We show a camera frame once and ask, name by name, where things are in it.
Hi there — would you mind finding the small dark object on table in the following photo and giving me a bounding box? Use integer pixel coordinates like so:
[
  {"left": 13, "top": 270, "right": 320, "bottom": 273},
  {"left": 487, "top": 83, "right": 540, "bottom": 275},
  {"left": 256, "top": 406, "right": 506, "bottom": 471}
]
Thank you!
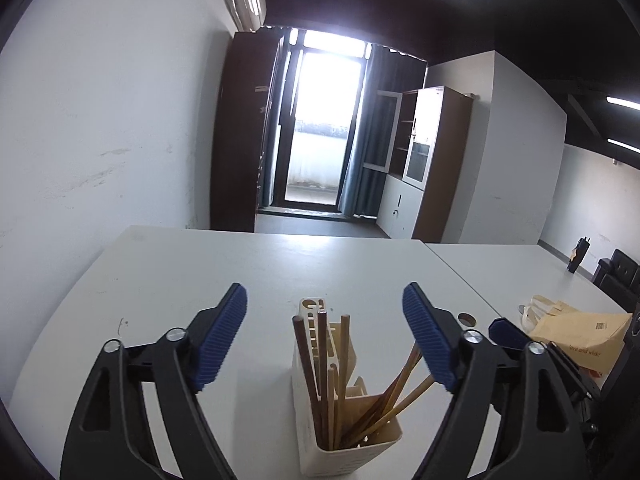
[{"left": 567, "top": 237, "right": 590, "bottom": 273}]

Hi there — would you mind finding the black leather sofa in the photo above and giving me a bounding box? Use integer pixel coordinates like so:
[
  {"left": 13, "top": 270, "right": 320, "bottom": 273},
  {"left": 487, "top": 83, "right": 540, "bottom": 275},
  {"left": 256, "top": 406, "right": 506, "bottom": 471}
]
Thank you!
[{"left": 592, "top": 249, "right": 639, "bottom": 299}]

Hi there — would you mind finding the cream plastic utensil holder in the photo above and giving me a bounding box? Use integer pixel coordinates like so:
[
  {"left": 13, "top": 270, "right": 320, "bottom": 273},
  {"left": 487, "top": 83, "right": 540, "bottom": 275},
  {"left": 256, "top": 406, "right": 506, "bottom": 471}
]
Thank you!
[{"left": 291, "top": 298, "right": 402, "bottom": 478}]

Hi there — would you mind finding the white and brown cabinet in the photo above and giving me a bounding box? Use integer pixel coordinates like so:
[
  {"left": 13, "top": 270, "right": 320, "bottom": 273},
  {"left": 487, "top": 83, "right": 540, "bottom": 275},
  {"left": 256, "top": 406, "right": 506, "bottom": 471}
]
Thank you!
[{"left": 376, "top": 86, "right": 473, "bottom": 243}]

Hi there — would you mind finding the ceiling strip light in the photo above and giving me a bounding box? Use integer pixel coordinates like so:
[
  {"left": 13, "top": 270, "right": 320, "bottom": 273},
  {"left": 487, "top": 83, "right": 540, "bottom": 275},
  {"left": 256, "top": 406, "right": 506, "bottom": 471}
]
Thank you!
[{"left": 606, "top": 96, "right": 640, "bottom": 110}]

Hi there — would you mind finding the blue grey curtain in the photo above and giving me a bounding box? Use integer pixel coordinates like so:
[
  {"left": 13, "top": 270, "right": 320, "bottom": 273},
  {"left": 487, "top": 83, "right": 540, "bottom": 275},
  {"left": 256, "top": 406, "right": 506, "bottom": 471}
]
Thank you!
[{"left": 338, "top": 44, "right": 426, "bottom": 217}]

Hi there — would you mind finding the glass balcony door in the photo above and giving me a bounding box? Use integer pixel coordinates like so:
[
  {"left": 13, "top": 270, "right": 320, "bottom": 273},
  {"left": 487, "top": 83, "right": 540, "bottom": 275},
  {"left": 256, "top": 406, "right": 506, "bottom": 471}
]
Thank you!
[{"left": 272, "top": 28, "right": 371, "bottom": 212}]

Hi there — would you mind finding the dark brown wardrobe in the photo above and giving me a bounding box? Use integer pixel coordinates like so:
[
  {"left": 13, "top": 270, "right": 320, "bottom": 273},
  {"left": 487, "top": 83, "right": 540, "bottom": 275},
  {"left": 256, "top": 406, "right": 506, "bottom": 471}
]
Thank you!
[{"left": 209, "top": 28, "right": 283, "bottom": 232}]

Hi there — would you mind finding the round table cable grommet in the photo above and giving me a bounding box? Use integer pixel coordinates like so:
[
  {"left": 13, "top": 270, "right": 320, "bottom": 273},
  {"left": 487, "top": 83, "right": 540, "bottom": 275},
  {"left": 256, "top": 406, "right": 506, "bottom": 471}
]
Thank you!
[{"left": 458, "top": 313, "right": 476, "bottom": 326}]

